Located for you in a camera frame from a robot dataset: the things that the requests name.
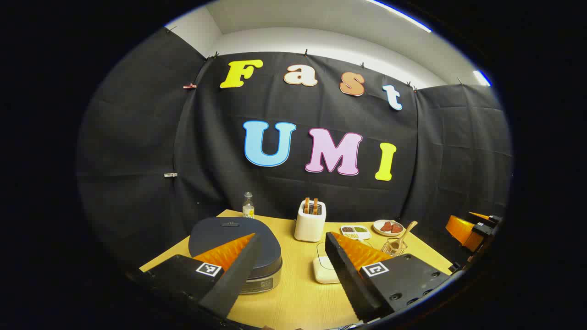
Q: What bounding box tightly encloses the white divided bean dish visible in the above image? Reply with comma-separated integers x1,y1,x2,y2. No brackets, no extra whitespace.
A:
340,225,371,241

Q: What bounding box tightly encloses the round white plate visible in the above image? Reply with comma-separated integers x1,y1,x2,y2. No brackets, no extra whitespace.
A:
373,220,405,237

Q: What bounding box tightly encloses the white toaster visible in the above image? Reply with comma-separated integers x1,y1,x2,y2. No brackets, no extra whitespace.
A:
294,200,327,242

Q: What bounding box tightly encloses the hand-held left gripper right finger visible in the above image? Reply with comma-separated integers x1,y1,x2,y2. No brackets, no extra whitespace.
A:
325,231,452,323

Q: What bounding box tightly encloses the wooden spoon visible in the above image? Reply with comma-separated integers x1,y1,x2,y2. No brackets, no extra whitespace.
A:
389,221,418,255

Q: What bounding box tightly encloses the black backdrop cloth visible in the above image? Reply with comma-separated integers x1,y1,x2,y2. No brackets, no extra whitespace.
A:
76,27,512,271

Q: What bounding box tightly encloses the dark grey rice cooker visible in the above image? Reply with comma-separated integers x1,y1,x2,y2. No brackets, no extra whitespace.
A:
188,217,283,294

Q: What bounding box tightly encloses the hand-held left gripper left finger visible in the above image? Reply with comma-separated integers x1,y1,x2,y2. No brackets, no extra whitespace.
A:
133,232,262,320

